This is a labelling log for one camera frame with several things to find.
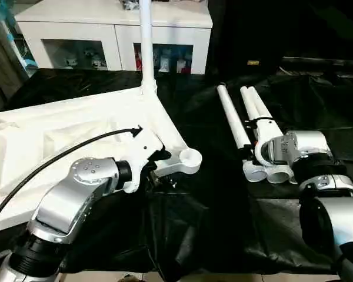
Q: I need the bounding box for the white plastic table top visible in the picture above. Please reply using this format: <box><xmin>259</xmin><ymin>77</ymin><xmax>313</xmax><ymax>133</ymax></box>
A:
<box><xmin>0</xmin><ymin>86</ymin><xmax>203</xmax><ymax>236</ymax></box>

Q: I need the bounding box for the black plastic mat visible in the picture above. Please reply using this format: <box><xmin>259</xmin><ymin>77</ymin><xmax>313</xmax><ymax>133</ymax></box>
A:
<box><xmin>0</xmin><ymin>68</ymin><xmax>353</xmax><ymax>277</ymax></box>

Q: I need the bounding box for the white sideboard cabinet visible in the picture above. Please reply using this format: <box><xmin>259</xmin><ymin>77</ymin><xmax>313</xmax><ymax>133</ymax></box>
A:
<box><xmin>15</xmin><ymin>0</ymin><xmax>214</xmax><ymax>75</ymax></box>

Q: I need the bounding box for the grey toy figure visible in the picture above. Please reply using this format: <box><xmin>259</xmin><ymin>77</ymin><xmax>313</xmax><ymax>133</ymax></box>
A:
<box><xmin>121</xmin><ymin>0</ymin><xmax>145</xmax><ymax>11</ymax></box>

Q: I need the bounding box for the beige curtain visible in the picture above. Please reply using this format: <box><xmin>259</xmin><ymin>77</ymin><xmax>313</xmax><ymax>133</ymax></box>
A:
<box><xmin>0</xmin><ymin>9</ymin><xmax>33</xmax><ymax>109</ymax></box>

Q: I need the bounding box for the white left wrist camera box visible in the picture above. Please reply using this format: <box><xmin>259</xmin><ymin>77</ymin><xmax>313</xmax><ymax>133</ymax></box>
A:
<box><xmin>119</xmin><ymin>126</ymin><xmax>166</xmax><ymax>194</ymax></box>

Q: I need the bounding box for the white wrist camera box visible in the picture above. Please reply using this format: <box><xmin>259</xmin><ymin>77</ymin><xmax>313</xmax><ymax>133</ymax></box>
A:
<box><xmin>119</xmin><ymin>126</ymin><xmax>166</xmax><ymax>194</ymax></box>
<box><xmin>246</xmin><ymin>117</ymin><xmax>285</xmax><ymax>166</ymax></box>

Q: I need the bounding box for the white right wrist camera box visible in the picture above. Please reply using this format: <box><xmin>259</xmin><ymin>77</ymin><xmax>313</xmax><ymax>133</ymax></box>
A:
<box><xmin>246</xmin><ymin>117</ymin><xmax>285</xmax><ymax>166</ymax></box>

